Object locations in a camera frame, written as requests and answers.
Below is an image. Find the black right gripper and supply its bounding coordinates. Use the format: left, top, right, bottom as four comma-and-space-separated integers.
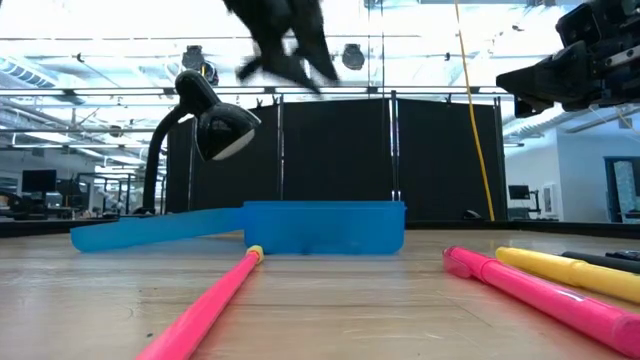
495, 0, 640, 120

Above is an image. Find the yellow highlighter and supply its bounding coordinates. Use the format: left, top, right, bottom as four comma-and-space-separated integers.
495, 246, 640, 305

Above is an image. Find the black pen with scale print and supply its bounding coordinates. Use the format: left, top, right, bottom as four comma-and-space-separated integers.
559, 250, 640, 275

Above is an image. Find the blue translucent supply box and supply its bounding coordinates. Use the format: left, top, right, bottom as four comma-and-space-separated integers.
69, 200, 407, 255

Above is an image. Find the pink highlighter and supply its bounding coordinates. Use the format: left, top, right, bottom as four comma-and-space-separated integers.
442, 245, 640, 359

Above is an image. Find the black ceiling spotlight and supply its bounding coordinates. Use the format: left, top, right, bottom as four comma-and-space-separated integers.
180, 44, 220, 87
341, 43, 367, 72

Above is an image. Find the black desk lamp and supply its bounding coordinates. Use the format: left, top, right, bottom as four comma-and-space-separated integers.
142, 69, 262, 216

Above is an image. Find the black partition panel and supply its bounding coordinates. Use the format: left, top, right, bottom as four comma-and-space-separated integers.
282, 98, 394, 203
166, 102, 281, 214
397, 98, 506, 222

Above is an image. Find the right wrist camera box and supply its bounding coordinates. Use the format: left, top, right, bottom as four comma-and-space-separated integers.
555, 2, 601, 49

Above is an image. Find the yellow hanging cable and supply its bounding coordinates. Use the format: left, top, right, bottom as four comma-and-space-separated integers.
452, 0, 497, 223

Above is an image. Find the teal door frame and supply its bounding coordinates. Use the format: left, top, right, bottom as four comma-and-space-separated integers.
603, 155, 640, 224

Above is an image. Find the silver panel post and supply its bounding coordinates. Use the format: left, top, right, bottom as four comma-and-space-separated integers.
388, 89, 402, 203

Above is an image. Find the grey metal frame crossbar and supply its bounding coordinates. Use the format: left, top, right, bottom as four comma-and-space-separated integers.
0, 85, 501, 98

